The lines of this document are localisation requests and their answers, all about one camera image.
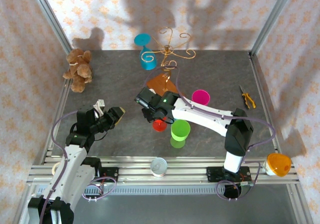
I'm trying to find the red wine glass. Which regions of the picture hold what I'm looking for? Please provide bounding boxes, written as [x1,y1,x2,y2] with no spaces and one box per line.
[152,118,168,132]

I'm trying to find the green wine glass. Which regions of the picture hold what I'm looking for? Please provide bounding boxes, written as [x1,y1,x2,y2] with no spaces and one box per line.
[170,119,192,149]

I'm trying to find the pink wine glass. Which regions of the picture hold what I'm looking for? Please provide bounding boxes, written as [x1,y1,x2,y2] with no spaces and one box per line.
[191,89,211,106]

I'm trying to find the blue wine glass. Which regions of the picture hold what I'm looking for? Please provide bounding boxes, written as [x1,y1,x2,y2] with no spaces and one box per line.
[133,33,158,71]

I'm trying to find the orange plastic wine glass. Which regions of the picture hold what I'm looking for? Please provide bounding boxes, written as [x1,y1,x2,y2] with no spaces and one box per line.
[262,153,293,177]

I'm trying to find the silver tin can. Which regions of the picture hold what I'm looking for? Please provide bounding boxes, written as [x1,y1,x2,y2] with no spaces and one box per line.
[150,158,168,177]

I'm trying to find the brown teddy bear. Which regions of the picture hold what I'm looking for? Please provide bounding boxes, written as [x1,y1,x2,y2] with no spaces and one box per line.
[62,48,94,93]

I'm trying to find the yellow black pliers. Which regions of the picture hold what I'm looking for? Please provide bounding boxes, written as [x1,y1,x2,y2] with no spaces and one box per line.
[239,85,257,110]

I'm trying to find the gold wire rack wooden base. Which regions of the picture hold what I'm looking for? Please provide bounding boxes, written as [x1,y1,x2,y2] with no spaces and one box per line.
[141,28,196,99]

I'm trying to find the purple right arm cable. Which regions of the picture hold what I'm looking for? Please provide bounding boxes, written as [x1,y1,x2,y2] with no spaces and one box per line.
[142,65,277,163]

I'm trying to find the aluminium table edge rail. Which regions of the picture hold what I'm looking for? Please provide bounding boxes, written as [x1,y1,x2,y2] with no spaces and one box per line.
[248,51,280,159]
[32,78,73,164]

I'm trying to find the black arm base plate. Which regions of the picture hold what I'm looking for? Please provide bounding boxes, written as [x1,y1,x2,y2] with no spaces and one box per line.
[206,166,252,183]
[99,167,120,183]

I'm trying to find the aluminium mounting rail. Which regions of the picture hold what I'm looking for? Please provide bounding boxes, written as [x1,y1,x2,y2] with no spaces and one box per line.
[27,156,300,184]

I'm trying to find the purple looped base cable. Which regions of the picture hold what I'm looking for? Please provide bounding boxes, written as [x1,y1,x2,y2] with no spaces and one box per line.
[81,177,117,201]
[216,171,260,201]

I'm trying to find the grey slotted cable duct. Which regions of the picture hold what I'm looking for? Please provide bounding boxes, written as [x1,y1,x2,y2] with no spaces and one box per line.
[74,185,226,195]

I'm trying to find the aluminium frame post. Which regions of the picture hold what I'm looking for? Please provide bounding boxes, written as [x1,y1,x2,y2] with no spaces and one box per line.
[26,0,73,53]
[251,0,298,56]

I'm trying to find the aluminium frame profile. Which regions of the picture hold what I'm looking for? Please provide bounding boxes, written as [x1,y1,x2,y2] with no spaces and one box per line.
[287,183,314,224]

